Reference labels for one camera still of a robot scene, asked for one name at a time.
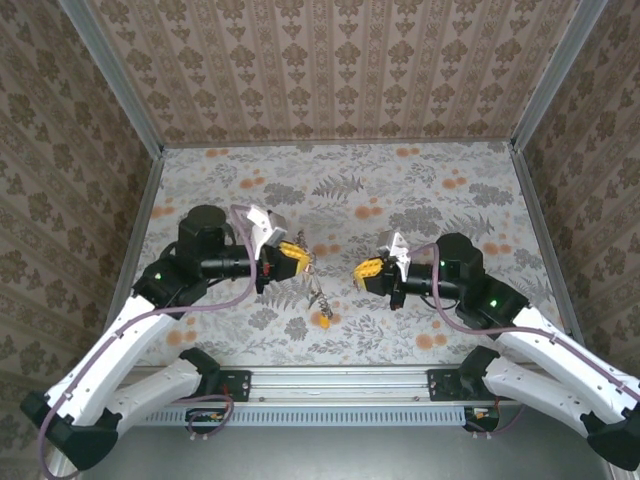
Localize silver metal keyring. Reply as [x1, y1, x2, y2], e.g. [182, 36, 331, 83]
[301, 257, 324, 294]

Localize grey metal shelf plate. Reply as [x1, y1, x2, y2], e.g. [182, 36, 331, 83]
[82, 424, 614, 480]

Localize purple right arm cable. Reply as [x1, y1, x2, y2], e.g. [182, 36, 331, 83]
[408, 243, 640, 436]

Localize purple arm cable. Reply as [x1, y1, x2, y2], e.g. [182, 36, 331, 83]
[37, 203, 259, 479]
[408, 243, 640, 436]

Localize aluminium table side rail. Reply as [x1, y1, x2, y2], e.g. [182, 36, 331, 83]
[509, 142, 591, 364]
[107, 149, 166, 316]

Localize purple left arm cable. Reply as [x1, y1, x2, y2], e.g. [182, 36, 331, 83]
[37, 203, 259, 479]

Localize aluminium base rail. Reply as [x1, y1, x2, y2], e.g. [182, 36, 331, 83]
[248, 367, 430, 404]

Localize grey slotted cable duct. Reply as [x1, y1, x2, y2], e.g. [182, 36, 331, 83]
[119, 403, 469, 428]

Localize black connector with wires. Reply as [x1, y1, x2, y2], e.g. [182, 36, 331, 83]
[185, 407, 226, 435]
[462, 405, 501, 434]

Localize aluminium frame post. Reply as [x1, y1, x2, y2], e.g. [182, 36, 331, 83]
[58, 0, 166, 159]
[510, 0, 612, 151]
[42, 439, 84, 480]

